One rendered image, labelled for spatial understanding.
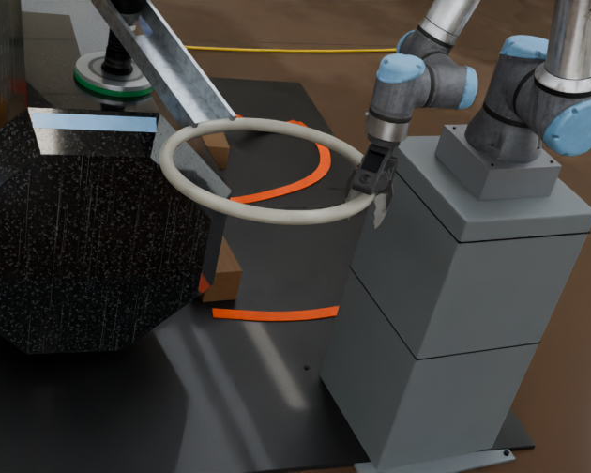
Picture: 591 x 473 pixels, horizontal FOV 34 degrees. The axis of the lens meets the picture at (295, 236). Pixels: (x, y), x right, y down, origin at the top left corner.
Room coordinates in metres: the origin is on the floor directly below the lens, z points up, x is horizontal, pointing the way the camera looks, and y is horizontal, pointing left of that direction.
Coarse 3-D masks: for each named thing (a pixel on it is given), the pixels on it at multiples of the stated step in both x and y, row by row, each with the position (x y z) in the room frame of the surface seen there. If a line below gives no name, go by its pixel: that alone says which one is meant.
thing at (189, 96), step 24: (96, 0) 2.29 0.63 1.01; (144, 0) 2.34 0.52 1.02; (120, 24) 2.21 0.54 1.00; (144, 48) 2.21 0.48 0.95; (168, 48) 2.25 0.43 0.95; (144, 72) 2.12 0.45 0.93; (168, 72) 2.16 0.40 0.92; (192, 72) 2.17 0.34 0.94; (168, 96) 2.05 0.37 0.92; (192, 96) 2.12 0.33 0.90; (216, 96) 2.10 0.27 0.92; (192, 120) 1.98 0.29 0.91
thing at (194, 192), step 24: (216, 120) 2.03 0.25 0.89; (240, 120) 2.07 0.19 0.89; (264, 120) 2.09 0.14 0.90; (168, 144) 1.86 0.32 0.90; (336, 144) 2.04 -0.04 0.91; (168, 168) 1.74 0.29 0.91; (192, 192) 1.67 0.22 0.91; (240, 216) 1.63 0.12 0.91; (264, 216) 1.63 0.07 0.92; (288, 216) 1.64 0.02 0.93; (312, 216) 1.66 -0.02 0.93; (336, 216) 1.69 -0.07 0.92
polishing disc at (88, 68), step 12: (84, 60) 2.31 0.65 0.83; (96, 60) 2.33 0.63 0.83; (132, 60) 2.38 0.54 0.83; (84, 72) 2.24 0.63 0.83; (96, 72) 2.26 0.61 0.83; (132, 72) 2.31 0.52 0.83; (96, 84) 2.21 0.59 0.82; (108, 84) 2.21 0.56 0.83; (120, 84) 2.22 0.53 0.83; (132, 84) 2.24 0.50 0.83; (144, 84) 2.26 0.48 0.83
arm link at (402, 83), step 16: (384, 64) 1.84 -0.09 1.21; (400, 64) 1.83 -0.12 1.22; (416, 64) 1.85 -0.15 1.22; (384, 80) 1.82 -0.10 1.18; (400, 80) 1.81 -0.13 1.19; (416, 80) 1.83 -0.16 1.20; (384, 96) 1.82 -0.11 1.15; (400, 96) 1.81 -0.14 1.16; (416, 96) 1.83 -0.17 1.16; (384, 112) 1.81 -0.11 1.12; (400, 112) 1.81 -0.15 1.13
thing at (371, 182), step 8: (368, 152) 1.82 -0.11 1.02; (376, 152) 1.82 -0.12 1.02; (384, 152) 1.82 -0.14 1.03; (368, 160) 1.80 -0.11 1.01; (376, 160) 1.80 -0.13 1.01; (384, 160) 1.80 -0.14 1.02; (360, 168) 1.78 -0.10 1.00; (368, 168) 1.78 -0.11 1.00; (376, 168) 1.78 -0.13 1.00; (360, 176) 1.76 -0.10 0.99; (368, 176) 1.76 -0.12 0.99; (376, 176) 1.76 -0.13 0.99; (352, 184) 1.75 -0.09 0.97; (360, 184) 1.74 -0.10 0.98; (368, 184) 1.74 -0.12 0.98; (368, 192) 1.74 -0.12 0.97
